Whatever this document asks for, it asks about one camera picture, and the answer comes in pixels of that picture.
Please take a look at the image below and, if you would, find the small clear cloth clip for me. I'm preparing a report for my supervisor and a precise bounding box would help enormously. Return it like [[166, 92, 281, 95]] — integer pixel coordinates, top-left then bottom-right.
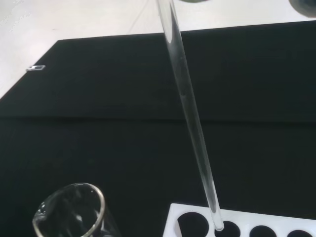
[[26, 64, 46, 73]]

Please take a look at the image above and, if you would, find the black bench cloth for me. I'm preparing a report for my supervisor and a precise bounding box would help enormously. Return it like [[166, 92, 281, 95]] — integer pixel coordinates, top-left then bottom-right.
[[0, 20, 316, 237]]

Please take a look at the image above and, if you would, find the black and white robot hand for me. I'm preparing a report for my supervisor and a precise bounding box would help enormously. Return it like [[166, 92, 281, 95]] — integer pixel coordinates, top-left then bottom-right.
[[178, 0, 316, 18]]

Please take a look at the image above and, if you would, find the clear glass beaker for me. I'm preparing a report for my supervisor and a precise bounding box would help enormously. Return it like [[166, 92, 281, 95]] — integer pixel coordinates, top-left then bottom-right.
[[32, 182, 122, 237]]

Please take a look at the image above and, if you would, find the white test tube rack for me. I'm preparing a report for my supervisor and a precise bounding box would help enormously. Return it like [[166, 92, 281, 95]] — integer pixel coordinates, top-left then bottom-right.
[[161, 202, 316, 237]]

